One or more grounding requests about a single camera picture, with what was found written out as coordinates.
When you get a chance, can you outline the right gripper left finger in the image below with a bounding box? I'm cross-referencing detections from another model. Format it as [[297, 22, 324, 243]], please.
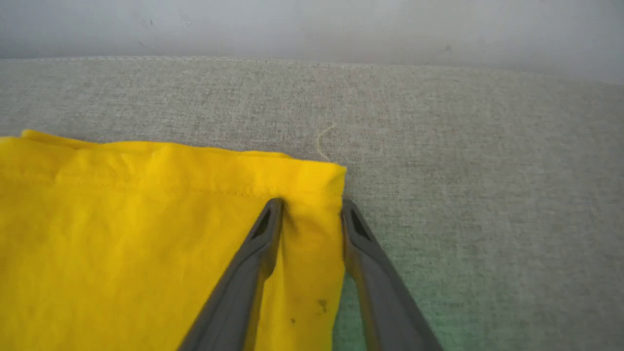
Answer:
[[177, 197, 286, 351]]

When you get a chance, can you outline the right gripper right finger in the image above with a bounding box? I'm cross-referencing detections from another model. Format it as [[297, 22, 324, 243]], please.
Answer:
[[340, 197, 443, 351]]

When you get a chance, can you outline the yellow garment with white label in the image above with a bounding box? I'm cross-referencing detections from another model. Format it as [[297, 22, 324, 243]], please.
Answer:
[[0, 129, 348, 351]]

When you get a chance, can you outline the grey fabric sofa cushion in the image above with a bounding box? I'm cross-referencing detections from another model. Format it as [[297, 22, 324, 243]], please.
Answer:
[[0, 56, 624, 351]]

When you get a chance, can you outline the thin pale loose thread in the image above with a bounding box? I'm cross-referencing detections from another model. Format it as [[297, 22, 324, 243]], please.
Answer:
[[316, 123, 338, 162]]

